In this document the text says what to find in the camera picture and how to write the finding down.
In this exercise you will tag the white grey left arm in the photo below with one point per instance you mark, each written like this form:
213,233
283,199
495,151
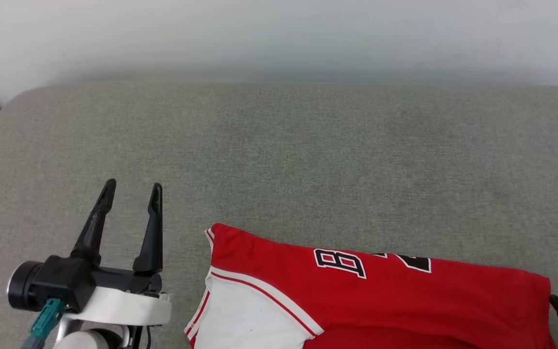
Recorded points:
92,338

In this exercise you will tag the red Bulls basketball jersey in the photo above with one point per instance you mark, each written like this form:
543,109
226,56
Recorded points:
405,305

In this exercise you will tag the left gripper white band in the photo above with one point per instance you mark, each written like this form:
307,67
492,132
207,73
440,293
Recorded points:
124,303

